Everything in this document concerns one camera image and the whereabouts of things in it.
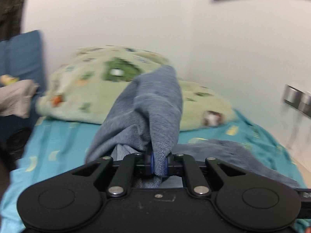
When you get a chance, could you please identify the blue denim jeans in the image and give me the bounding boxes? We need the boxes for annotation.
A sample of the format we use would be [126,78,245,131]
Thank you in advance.
[85,65,300,188]

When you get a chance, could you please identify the teal patterned bed sheet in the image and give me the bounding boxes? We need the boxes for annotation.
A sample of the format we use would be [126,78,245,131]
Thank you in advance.
[1,113,306,232]

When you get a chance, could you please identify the green dinosaur fleece blanket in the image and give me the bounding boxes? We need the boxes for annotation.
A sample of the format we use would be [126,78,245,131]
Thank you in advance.
[36,45,237,130]

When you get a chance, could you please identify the beige folded cloth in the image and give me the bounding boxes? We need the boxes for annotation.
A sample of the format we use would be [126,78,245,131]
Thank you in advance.
[0,79,39,119]

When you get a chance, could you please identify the blue cushioned headboard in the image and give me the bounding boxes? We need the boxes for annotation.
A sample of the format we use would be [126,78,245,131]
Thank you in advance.
[0,29,49,97]

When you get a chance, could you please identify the silver wall switch panel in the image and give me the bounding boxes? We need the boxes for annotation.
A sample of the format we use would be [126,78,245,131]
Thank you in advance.
[282,84,310,118]

